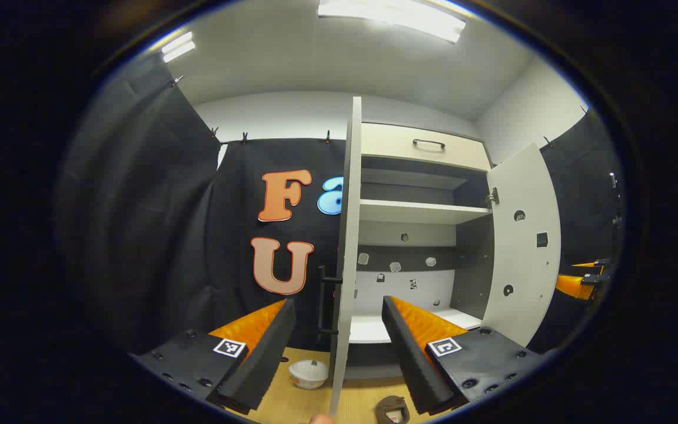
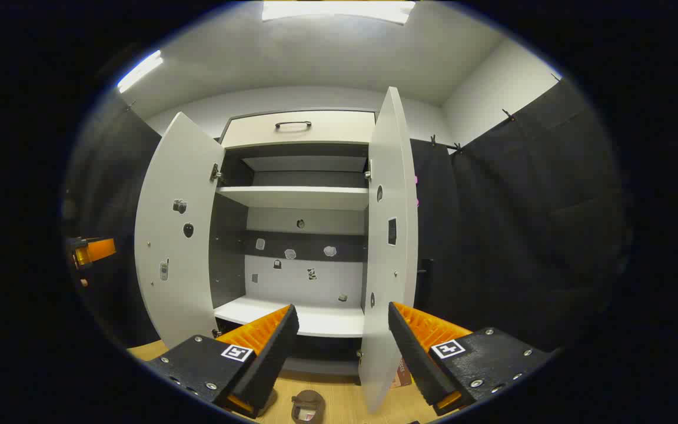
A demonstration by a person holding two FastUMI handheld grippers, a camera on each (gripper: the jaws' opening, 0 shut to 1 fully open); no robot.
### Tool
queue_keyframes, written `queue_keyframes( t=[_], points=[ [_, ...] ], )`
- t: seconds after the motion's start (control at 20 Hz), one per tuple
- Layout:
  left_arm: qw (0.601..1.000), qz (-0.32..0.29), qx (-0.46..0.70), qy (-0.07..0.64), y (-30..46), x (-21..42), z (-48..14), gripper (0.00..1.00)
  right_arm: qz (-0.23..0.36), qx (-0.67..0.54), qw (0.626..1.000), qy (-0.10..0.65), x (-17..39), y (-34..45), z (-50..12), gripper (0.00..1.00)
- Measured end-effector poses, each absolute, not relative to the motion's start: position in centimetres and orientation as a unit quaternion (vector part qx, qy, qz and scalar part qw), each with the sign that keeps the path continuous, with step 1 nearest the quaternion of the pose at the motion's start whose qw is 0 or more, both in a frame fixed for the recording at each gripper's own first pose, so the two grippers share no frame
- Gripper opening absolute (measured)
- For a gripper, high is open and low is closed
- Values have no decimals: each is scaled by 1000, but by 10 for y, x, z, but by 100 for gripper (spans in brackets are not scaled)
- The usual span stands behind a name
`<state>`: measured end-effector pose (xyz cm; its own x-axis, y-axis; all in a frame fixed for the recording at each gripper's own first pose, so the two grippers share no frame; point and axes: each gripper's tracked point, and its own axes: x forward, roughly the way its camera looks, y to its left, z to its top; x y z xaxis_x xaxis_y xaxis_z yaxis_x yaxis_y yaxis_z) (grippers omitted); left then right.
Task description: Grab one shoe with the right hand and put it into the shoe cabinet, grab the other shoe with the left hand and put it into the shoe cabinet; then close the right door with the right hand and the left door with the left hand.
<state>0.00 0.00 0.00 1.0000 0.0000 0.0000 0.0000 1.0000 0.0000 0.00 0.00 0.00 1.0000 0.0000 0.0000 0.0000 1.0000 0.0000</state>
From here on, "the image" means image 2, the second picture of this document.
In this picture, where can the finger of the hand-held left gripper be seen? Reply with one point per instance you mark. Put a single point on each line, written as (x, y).
(100, 249)

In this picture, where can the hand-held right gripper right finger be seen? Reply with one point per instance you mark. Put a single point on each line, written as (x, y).
(415, 359)

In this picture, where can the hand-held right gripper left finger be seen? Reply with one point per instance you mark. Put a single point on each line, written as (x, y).
(271, 359)

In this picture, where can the brown fuzzy shoe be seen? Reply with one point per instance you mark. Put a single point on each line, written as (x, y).
(308, 403)

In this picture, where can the white cabinet door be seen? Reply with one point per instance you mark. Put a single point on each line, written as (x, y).
(162, 194)
(401, 206)

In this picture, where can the white shoe cabinet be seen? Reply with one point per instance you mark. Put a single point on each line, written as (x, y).
(327, 282)

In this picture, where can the white cabinet shelf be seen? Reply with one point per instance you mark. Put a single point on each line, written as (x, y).
(298, 198)

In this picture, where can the white cabinet drawer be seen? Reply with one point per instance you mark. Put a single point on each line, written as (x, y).
(339, 126)

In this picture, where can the orange cardboard box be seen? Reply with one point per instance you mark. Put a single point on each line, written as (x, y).
(402, 376)

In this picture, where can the black backdrop cloth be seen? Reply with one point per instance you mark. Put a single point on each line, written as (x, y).
(521, 224)
(115, 176)

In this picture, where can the small ceiling light panel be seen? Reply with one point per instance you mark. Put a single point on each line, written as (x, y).
(139, 72)

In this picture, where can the large ceiling light panel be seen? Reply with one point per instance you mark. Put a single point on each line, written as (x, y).
(339, 10)

